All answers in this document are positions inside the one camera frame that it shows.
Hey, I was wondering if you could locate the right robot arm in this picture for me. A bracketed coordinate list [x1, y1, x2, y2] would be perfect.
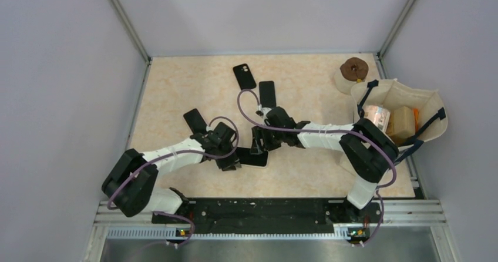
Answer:
[253, 106, 399, 222]

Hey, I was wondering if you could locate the cream canvas tote bag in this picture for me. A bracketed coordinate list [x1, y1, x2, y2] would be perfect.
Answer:
[347, 79, 448, 165]

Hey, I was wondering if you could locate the blue-edged black phone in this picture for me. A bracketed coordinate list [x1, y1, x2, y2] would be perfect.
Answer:
[258, 80, 277, 108]

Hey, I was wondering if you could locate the orange item in bag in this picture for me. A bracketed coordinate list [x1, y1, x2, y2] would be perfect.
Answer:
[412, 108, 419, 132]

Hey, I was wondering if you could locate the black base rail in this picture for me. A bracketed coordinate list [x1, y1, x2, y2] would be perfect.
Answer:
[150, 197, 384, 236]

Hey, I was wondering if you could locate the black phone case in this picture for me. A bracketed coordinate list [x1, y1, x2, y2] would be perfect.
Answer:
[233, 63, 257, 90]

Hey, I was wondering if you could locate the brown cardboard box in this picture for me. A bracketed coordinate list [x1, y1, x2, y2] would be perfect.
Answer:
[386, 106, 416, 140]

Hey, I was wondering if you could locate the white-edged black phone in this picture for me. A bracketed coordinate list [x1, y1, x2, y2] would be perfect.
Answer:
[183, 108, 207, 134]

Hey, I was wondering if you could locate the brown-topped paper roll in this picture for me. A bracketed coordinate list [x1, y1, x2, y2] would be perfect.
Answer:
[333, 57, 369, 95]

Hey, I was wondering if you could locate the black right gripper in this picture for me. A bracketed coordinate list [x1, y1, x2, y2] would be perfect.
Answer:
[251, 123, 285, 154]

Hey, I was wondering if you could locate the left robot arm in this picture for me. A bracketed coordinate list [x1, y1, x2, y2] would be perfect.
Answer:
[101, 116, 239, 223]

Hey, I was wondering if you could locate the pink patterned roll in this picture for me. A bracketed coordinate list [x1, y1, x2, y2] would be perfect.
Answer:
[363, 105, 391, 133]

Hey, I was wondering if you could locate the aluminium frame rail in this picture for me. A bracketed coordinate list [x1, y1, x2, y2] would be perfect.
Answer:
[84, 197, 461, 261]

